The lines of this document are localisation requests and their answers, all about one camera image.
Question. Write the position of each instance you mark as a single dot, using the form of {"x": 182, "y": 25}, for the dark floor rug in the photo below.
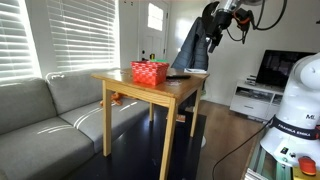
{"x": 133, "y": 156}

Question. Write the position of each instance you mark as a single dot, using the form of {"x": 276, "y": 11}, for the red woven basket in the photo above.
{"x": 150, "y": 73}

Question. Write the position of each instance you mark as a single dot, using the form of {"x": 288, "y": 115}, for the black television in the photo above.
{"x": 280, "y": 66}

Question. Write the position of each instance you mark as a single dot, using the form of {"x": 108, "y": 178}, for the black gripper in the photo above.
{"x": 219, "y": 23}

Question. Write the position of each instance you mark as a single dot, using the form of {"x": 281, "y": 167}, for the white paper napkin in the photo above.
{"x": 195, "y": 70}

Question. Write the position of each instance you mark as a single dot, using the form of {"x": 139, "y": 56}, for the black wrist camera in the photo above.
{"x": 242, "y": 16}

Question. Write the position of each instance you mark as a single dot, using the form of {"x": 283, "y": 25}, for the dark blue puffer jacket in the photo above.
{"x": 193, "y": 50}

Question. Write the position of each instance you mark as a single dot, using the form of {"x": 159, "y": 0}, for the metal robot stand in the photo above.
{"x": 263, "y": 163}

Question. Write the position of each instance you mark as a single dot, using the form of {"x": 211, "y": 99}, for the light wooden table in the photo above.
{"x": 160, "y": 90}

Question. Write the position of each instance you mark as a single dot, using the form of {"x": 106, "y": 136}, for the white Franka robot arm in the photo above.
{"x": 296, "y": 110}

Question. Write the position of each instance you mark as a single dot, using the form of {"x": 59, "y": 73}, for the orange plush toy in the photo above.
{"x": 116, "y": 97}

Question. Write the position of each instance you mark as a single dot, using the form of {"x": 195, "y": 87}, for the red yellow emergency stop button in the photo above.
{"x": 306, "y": 165}

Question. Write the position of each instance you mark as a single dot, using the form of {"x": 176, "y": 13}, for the gray fabric couch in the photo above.
{"x": 40, "y": 140}

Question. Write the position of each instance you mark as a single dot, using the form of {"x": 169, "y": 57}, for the white window blind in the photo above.
{"x": 16, "y": 40}
{"x": 83, "y": 36}

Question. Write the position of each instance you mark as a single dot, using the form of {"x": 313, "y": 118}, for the gray set-top box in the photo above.
{"x": 251, "y": 80}

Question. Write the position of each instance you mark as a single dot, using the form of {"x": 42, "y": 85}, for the green plastic box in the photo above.
{"x": 159, "y": 60}

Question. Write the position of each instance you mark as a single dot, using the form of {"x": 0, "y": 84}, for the white television stand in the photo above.
{"x": 250, "y": 106}

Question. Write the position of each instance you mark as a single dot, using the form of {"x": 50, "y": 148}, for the orange book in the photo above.
{"x": 181, "y": 118}

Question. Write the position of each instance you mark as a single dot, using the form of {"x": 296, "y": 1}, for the red white sticker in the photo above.
{"x": 174, "y": 82}

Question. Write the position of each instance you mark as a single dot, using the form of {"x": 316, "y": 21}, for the white entrance door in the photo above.
{"x": 153, "y": 43}

